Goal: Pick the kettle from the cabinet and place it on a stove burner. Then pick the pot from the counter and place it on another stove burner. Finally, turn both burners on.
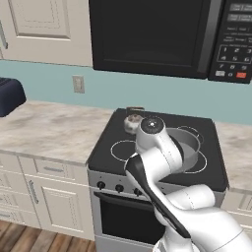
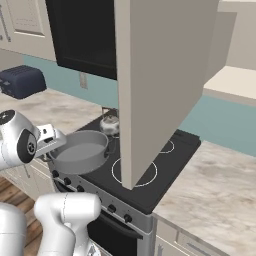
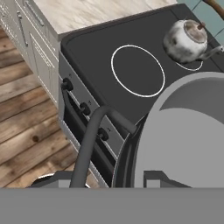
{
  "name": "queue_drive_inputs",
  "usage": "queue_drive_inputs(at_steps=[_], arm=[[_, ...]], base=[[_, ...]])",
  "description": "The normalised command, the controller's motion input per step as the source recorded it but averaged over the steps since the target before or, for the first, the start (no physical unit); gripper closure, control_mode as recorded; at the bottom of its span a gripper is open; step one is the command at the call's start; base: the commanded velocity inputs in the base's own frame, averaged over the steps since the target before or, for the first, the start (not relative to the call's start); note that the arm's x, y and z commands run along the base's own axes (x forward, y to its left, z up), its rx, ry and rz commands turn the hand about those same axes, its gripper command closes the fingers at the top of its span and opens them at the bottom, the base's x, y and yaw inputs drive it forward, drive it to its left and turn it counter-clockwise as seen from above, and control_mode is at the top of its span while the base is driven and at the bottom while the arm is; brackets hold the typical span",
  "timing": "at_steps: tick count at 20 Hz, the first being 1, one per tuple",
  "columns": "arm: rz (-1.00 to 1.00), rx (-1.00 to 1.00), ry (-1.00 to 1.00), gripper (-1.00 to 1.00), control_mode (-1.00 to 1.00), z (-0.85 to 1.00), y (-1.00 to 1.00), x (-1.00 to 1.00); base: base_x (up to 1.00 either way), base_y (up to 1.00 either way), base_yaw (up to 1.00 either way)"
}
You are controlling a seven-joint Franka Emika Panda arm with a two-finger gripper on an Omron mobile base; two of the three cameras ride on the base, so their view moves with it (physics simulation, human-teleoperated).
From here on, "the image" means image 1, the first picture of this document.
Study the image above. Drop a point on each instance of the black glass-top stove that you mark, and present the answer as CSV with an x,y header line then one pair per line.
x,y
111,138

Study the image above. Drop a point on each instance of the black oven door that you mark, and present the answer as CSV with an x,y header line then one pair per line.
x,y
124,220

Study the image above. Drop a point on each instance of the cream base cabinet door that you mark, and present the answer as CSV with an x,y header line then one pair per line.
x,y
62,206

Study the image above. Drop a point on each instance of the black microwave oven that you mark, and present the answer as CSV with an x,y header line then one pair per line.
x,y
229,39

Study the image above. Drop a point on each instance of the dark blue toaster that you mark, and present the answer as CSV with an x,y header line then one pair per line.
x,y
10,96

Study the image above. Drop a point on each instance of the grey metal pot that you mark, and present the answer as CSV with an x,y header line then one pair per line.
x,y
192,146

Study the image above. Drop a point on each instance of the black microwave door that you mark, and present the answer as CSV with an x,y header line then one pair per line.
x,y
147,32

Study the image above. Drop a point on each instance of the cream drawer front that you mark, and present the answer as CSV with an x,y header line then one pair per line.
x,y
62,164

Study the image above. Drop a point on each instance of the cream base cabinet run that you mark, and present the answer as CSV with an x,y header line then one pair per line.
x,y
241,205

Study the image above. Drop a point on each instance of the beige wall outlet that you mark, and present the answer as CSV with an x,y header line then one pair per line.
x,y
78,84

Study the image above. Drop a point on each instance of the black stove knob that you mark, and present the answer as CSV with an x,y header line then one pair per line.
x,y
119,188
137,192
101,185

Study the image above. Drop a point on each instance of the cream drawer stack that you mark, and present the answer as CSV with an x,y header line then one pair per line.
x,y
13,197

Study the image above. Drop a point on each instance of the cream wall cabinet door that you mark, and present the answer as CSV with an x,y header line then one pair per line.
x,y
46,29

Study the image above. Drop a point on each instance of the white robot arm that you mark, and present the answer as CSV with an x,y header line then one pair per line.
x,y
197,223

